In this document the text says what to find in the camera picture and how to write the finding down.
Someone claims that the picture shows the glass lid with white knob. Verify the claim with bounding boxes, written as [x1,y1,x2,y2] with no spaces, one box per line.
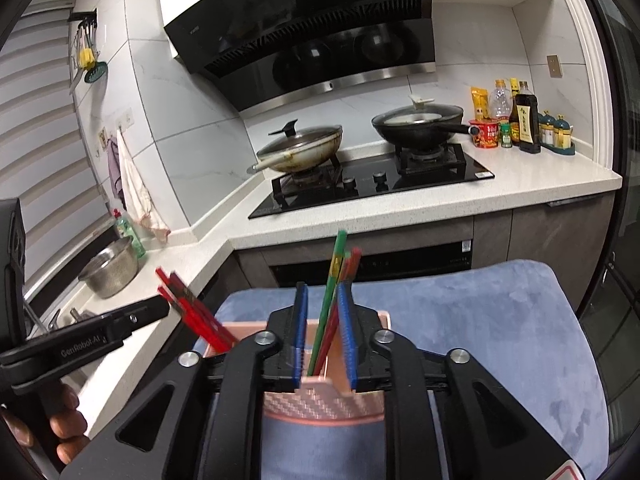
[387,94,451,126]

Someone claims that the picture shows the dark kitchen base cabinet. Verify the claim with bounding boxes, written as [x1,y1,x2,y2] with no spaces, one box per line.
[232,195,616,301]

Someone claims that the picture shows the steel colander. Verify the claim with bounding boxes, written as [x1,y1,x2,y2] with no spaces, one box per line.
[77,236,140,299]

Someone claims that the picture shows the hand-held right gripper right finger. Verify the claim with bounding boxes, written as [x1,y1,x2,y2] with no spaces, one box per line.
[336,280,576,480]

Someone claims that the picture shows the window blinds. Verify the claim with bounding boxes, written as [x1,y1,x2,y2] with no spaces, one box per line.
[0,0,116,306]

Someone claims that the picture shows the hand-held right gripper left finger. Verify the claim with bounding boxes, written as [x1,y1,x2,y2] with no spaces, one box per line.
[60,281,310,480]

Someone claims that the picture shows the chrome faucet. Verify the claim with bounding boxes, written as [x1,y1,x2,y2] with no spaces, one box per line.
[30,307,96,335]

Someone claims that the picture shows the black wok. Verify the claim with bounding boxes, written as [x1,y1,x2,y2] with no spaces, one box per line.
[371,102,481,151]

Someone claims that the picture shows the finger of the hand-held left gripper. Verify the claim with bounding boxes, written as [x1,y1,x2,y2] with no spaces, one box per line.
[107,293,171,336]

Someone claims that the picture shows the built-in black appliance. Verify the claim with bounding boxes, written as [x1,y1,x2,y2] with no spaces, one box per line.
[270,240,473,288]

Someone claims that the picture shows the person's left hand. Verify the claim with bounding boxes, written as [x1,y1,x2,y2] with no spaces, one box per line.
[0,387,92,467]

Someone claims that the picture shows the pink perforated utensil holder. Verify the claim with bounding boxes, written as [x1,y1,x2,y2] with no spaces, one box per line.
[192,310,393,426]

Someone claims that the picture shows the red instant noodle cup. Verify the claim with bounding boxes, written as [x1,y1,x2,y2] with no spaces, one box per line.
[468,119,501,150]

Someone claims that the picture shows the green dish soap bottle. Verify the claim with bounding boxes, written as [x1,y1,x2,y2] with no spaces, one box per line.
[112,208,147,259]

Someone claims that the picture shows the black gas stove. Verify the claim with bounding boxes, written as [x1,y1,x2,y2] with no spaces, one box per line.
[247,142,496,220]

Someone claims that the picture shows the clear plastic bottle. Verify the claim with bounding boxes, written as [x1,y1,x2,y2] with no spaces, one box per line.
[489,80,511,121]

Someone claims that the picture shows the steel wok with beige handle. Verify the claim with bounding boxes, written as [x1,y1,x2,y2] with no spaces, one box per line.
[249,125,345,176]

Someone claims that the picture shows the glass lid with black knob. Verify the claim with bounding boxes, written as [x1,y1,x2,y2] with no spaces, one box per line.
[257,120,343,161]

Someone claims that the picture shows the purple hanging cloth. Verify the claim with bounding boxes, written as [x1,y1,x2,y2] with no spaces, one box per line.
[106,137,126,201]

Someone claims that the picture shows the blue plush mat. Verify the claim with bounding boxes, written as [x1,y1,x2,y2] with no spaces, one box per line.
[192,259,608,480]

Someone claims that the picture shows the white hanging towel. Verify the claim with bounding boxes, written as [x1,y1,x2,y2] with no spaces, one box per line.
[117,130,171,243]

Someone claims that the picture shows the black range hood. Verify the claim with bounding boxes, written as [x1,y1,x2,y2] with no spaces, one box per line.
[155,0,437,113]

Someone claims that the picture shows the seasoning jar set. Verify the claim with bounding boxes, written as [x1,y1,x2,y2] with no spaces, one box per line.
[539,110,576,155]

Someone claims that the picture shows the dark soy sauce bottle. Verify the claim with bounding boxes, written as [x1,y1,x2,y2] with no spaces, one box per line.
[514,81,542,153]

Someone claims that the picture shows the yellow packet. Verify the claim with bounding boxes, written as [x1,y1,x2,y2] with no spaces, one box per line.
[470,87,488,122]

